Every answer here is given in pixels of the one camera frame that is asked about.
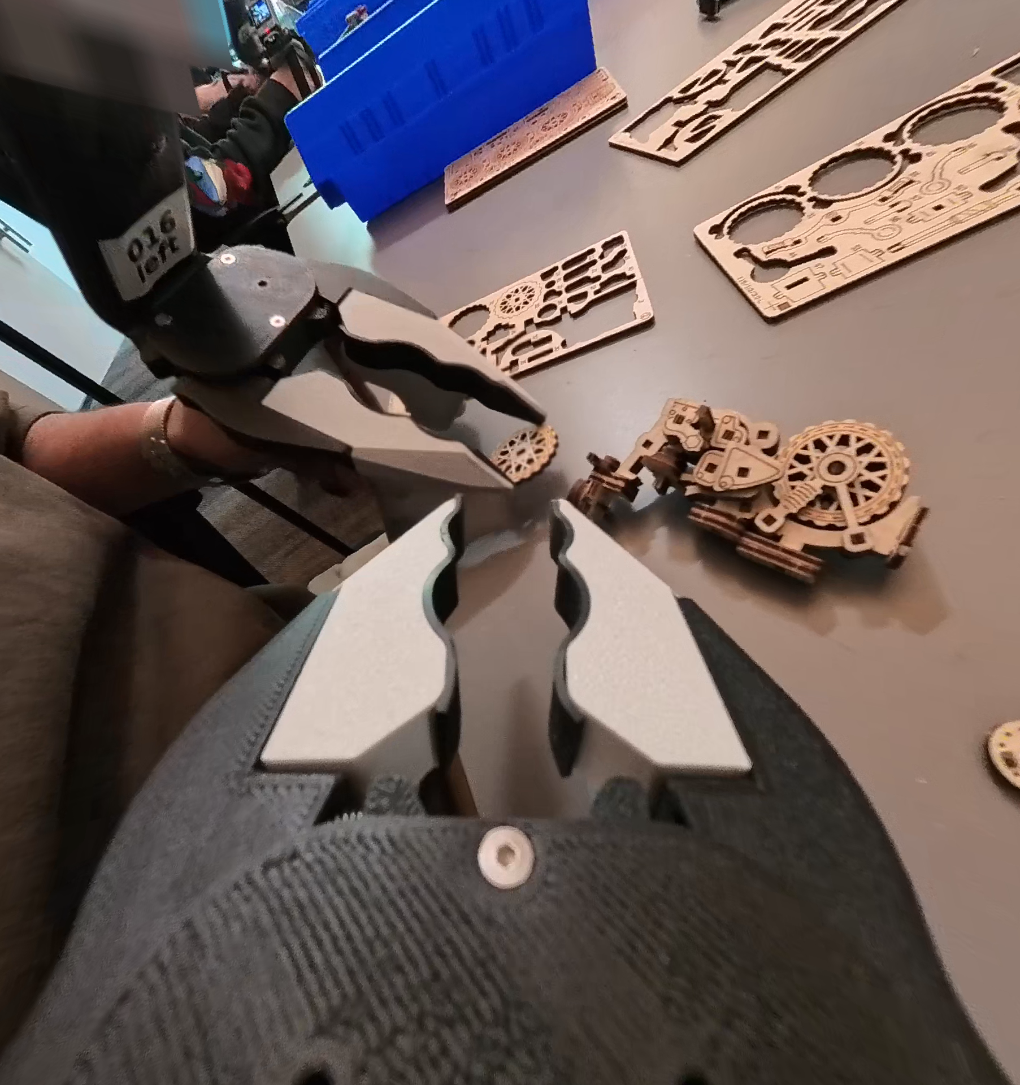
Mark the person's left forearm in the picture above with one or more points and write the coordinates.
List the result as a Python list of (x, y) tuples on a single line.
[(86, 458)]

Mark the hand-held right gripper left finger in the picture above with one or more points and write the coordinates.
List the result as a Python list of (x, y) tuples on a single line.
[(357, 678)]

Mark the wooden sheet with round holes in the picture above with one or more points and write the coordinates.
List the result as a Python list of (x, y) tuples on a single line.
[(900, 237)]

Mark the person's olive shirt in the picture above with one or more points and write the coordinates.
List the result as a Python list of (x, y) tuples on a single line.
[(52, 678)]

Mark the wooden gear sheet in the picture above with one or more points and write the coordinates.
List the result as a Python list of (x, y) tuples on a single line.
[(560, 326)]

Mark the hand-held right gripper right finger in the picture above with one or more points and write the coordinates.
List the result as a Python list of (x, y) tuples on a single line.
[(645, 678)]

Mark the blue bin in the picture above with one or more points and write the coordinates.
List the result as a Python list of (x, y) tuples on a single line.
[(442, 110), (332, 25)]

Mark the curved wooden disc piece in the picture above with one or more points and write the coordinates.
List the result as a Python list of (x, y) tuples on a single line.
[(1006, 746)]

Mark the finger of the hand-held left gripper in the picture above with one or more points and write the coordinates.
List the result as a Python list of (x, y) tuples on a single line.
[(442, 356), (408, 453)]

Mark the grey desk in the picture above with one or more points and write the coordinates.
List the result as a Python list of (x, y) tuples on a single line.
[(900, 644)]

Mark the person's left hand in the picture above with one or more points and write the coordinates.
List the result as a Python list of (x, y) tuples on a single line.
[(221, 462)]

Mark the wooden gear wheel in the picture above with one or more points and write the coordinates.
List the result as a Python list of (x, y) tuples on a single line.
[(522, 453)]

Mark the dark brown engraved board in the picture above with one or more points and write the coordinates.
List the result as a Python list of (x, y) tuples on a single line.
[(535, 140)]

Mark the wooden sheet with small cutouts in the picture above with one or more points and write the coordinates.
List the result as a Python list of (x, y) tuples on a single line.
[(637, 140)]

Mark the assembled wooden model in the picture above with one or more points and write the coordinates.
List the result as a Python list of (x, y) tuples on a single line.
[(764, 508)]

